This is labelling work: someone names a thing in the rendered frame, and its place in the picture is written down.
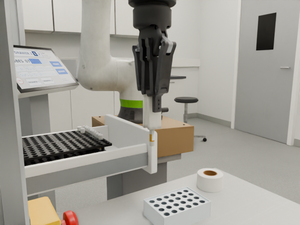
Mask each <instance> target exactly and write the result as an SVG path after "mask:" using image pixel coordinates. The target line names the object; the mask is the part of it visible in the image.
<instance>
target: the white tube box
mask: <svg viewBox="0 0 300 225"><path fill-rule="evenodd" d="M143 212H144V216H145V217H146V218H147V219H148V220H149V221H150V222H151V223H152V224H153V225H191V224H194V223H196V222H199V221H201V220H204V219H206V218H209V217H210V216H211V201H210V200H208V199H207V198H205V197H203V196H202V195H200V194H199V193H197V192H196V191H194V190H192V189H191V188H189V187H188V186H186V187H183V188H179V189H176V190H173V191H170V192H166V193H163V194H160V195H157V196H153V197H150V198H146V199H144V200H143Z"/></svg>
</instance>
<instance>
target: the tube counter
mask: <svg viewBox="0 0 300 225"><path fill-rule="evenodd" d="M23 59H24V60H25V62H26V63H27V64H49V63H48V62H47V61H46V59H45V58H23Z"/></svg>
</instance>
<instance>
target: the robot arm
mask: <svg viewBox="0 0 300 225"><path fill-rule="evenodd" d="M111 1H112V0H82V25H81V40H80V49H79V59H78V65H77V71H76V76H77V79H78V82H79V83H80V84H81V86H82V87H84V88H85V89H87V90H90V91H118V92H119V99H120V104H121V107H120V111H119V114H118V116H117V117H119V118H122V119H124V120H127V121H130V122H132V123H135V124H143V128H147V129H148V130H152V129H160V128H161V120H162V117H163V116H162V115H161V114H162V113H164V112H168V111H169V108H168V107H165V108H162V107H161V106H162V105H161V104H162V96H163V94H165V93H168V92H169V85H170V78H171V68H172V60H173V54H174V51H175V49H176V42H171V41H170V40H169V39H168V35H167V29H169V28H170V27H171V12H172V10H171V8H172V7H174V6H175V5H176V0H128V4H129V5H130V6H131V7H133V8H134V9H133V27H134V28H135V29H138V30H139V37H138V44H137V45H136V46H132V51H133V55H134V58H116V57H112V56H111V55H110V12H111Z"/></svg>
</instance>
